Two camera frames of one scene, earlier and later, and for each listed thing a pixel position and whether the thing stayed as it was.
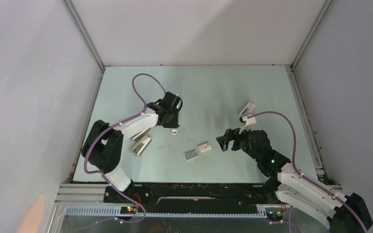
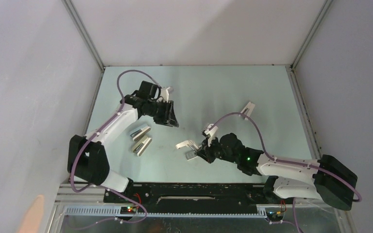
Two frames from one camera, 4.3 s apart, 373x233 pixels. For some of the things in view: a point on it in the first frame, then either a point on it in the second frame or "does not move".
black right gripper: x=224 y=140 → x=205 y=152
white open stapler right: x=247 y=109 does not move
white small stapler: x=174 y=131 → x=190 y=142
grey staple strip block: x=191 y=155 does not move
